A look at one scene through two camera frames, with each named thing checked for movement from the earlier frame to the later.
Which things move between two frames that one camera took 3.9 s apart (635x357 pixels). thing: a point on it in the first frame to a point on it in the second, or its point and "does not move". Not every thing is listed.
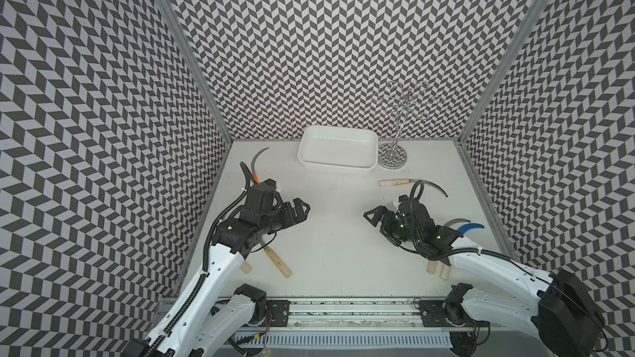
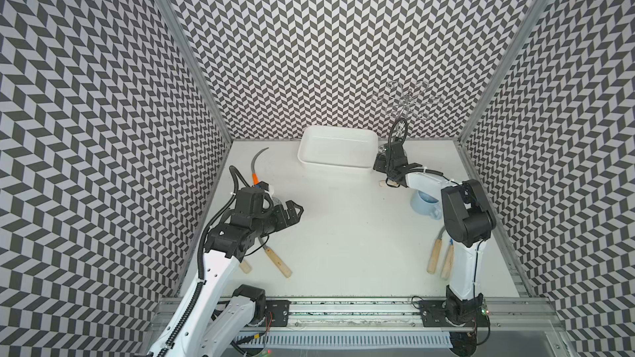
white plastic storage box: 337,149 does not move
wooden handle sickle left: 277,260 does not move
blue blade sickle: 462,229 to 447,267
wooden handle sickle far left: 245,267 does not move
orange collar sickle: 252,167 does not move
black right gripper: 384,229 to 378,164
